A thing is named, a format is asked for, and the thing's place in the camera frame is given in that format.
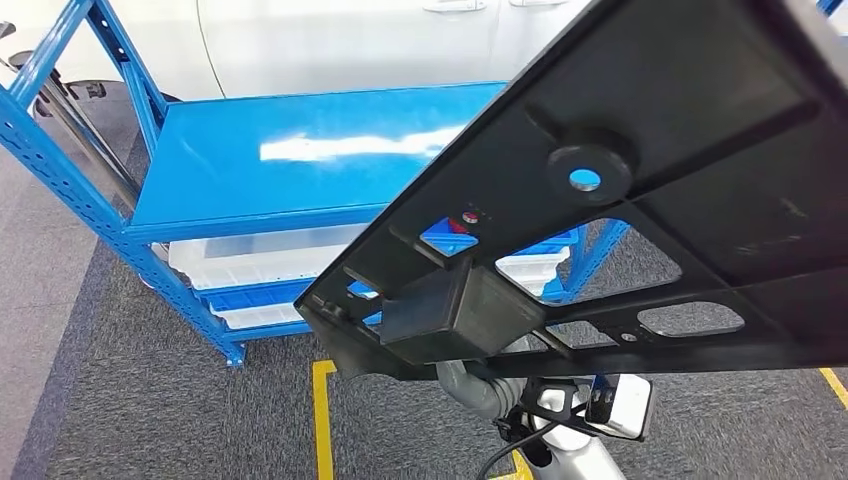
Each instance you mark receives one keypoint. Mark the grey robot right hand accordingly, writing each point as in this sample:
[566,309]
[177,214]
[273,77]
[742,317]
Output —
[457,384]

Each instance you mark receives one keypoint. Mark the black plastic plate bracket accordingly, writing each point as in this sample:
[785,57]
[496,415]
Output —
[662,99]

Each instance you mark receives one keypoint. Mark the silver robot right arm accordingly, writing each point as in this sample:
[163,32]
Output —
[576,457]

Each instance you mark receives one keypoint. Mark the blue metal shelf rack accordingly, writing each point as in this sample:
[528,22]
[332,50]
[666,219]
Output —
[265,166]

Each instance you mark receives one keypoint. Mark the white car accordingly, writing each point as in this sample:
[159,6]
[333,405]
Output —
[331,46]

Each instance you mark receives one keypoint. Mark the grey metal bar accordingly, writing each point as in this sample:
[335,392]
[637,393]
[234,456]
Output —
[93,142]

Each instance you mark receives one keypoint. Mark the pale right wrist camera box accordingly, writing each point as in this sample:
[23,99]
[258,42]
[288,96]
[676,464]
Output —
[626,407]

